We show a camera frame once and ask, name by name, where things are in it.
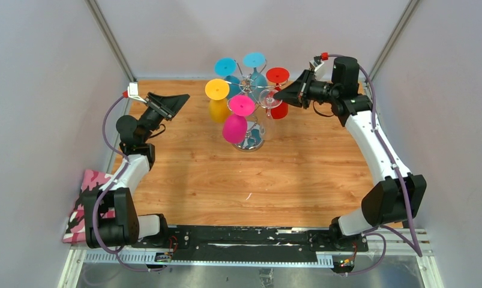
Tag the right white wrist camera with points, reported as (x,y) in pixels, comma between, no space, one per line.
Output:
(318,67)

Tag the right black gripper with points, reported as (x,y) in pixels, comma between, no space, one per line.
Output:
(296,94)

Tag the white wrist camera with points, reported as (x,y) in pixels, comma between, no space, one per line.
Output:
(133,93)
(318,67)

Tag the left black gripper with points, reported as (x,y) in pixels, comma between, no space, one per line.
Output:
(165,107)

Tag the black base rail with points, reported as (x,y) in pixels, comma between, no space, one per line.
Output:
(261,247)

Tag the left blue wine glass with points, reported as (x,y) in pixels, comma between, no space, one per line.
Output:
(225,68)

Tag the chrome wine glass rack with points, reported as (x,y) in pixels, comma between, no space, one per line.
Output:
(258,123)

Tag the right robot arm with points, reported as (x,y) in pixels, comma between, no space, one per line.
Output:
(397,192)

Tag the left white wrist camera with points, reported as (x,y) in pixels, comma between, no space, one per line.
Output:
(133,93)

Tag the right blue wine glass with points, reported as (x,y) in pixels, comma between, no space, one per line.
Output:
(255,82)

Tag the blue wine glass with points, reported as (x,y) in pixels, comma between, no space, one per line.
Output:
(255,82)
(225,68)

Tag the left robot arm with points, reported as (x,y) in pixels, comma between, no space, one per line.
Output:
(111,219)

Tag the pink wine glass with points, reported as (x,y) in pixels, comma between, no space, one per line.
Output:
(235,126)

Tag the red wine glass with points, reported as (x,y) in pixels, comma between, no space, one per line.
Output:
(278,76)

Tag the yellow wine glass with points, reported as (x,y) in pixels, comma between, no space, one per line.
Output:
(217,91)

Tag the clear wine glass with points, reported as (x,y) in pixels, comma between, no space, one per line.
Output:
(268,101)

